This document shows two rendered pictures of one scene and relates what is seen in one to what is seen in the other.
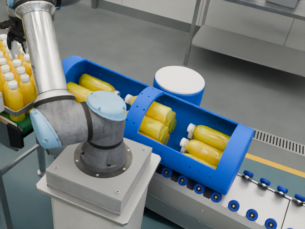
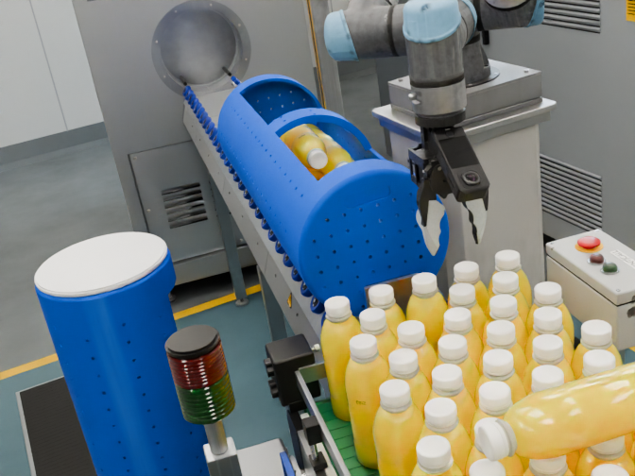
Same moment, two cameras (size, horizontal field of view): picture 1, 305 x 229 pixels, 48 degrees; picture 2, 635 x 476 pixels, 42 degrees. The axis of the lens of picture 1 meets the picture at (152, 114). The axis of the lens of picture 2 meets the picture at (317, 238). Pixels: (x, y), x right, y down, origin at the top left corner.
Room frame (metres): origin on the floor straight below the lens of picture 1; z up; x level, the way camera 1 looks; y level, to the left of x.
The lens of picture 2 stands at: (2.21, 1.44, 1.73)
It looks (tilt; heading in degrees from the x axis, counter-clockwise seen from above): 24 degrees down; 234
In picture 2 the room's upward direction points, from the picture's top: 10 degrees counter-clockwise
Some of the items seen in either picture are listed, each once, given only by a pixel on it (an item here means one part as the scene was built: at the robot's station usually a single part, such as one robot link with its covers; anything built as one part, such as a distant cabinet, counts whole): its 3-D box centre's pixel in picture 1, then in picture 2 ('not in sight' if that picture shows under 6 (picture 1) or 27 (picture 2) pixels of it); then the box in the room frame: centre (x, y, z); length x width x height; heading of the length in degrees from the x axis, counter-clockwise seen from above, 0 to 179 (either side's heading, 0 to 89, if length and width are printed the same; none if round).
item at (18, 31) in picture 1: (19, 27); (441, 149); (1.39, 0.64, 1.32); 0.09 x 0.08 x 0.12; 66
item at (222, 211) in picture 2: not in sight; (229, 240); (0.62, -1.41, 0.31); 0.06 x 0.06 x 0.63; 66
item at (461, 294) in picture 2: (21, 70); (462, 295); (1.40, 0.67, 1.09); 0.04 x 0.04 x 0.02
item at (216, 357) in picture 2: not in sight; (197, 359); (1.86, 0.68, 1.23); 0.06 x 0.06 x 0.04
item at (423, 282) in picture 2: not in sight; (424, 283); (1.41, 0.59, 1.09); 0.04 x 0.04 x 0.02
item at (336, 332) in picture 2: not in sight; (346, 361); (1.54, 0.53, 0.99); 0.07 x 0.07 x 0.19
